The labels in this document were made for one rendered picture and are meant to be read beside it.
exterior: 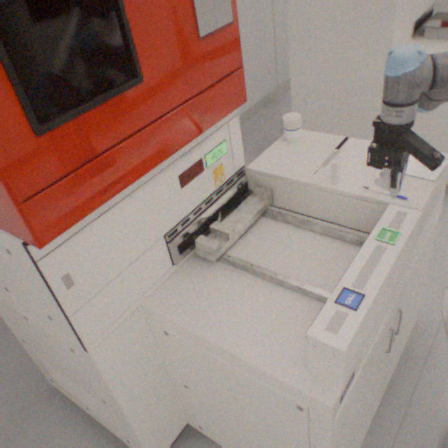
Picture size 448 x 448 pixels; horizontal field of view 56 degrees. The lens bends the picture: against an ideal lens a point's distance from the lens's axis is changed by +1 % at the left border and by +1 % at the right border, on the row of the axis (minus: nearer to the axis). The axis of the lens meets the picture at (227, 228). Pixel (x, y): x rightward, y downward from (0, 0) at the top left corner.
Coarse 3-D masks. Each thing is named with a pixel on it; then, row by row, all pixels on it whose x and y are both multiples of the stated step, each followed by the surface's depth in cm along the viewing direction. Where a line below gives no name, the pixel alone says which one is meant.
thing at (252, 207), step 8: (248, 200) 153; (256, 200) 152; (264, 200) 151; (272, 200) 154; (240, 208) 150; (248, 208) 149; (256, 208) 148; (264, 208) 150; (232, 216) 147; (240, 216) 146; (248, 216) 145; (256, 216) 147; (232, 224) 143; (240, 224) 142; (248, 224) 144; (240, 232) 141; (224, 240) 137; (232, 240) 138; (224, 248) 135; (208, 256) 134; (216, 256) 133
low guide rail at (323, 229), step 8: (264, 216) 153; (272, 216) 151; (280, 216) 148; (288, 216) 147; (296, 216) 146; (296, 224) 146; (304, 224) 144; (312, 224) 142; (320, 224) 141; (320, 232) 141; (328, 232) 139; (336, 232) 137; (344, 232) 136; (344, 240) 137; (352, 240) 135; (360, 240) 133
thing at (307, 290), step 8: (224, 256) 135; (232, 256) 135; (232, 264) 135; (240, 264) 132; (248, 264) 131; (248, 272) 132; (256, 272) 129; (264, 272) 127; (272, 272) 127; (272, 280) 127; (280, 280) 124; (288, 280) 123; (296, 280) 123; (288, 288) 124; (296, 288) 122; (304, 288) 120; (312, 288) 120; (312, 296) 120; (320, 296) 118; (328, 296) 117
